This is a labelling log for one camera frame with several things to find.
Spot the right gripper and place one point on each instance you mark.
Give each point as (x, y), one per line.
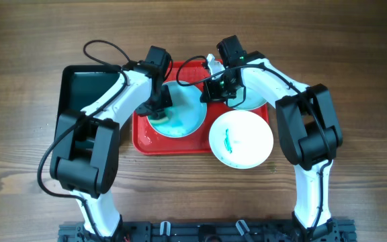
(209, 93)

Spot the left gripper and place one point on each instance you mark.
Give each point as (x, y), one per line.
(166, 101)

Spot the light blue plate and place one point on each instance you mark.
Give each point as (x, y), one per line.
(252, 101)
(186, 114)

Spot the green yellow sponge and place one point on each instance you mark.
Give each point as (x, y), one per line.
(158, 118)

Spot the white plate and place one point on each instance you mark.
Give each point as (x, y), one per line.
(241, 139)

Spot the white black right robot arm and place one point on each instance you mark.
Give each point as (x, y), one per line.
(308, 128)

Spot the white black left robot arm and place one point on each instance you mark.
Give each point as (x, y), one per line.
(95, 102)

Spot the red plastic tray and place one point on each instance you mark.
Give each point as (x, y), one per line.
(149, 142)

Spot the black plastic basin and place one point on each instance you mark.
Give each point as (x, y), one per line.
(81, 86)

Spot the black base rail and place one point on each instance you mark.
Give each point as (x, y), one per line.
(241, 230)

